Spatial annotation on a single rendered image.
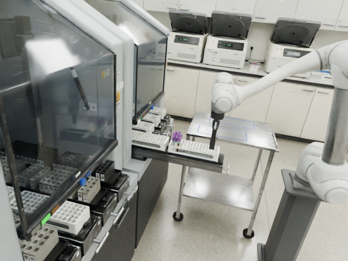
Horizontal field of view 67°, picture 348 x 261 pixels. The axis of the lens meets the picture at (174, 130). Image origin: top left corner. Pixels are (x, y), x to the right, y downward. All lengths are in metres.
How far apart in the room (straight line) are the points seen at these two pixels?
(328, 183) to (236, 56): 2.55
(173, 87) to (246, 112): 1.12
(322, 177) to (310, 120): 2.60
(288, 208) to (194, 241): 0.77
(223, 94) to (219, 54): 2.53
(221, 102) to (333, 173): 0.64
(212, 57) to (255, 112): 0.98
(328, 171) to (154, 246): 1.29
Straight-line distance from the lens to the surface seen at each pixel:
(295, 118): 3.99
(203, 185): 2.24
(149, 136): 1.62
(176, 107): 3.98
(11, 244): 0.89
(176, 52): 3.80
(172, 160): 1.57
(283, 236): 1.95
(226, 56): 3.71
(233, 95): 1.23
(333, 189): 1.47
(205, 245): 2.17
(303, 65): 1.43
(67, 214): 1.11
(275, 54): 3.75
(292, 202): 1.78
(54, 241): 1.06
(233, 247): 2.22
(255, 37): 4.31
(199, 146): 1.56
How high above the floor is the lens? 1.61
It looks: 25 degrees down
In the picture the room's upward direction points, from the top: 6 degrees clockwise
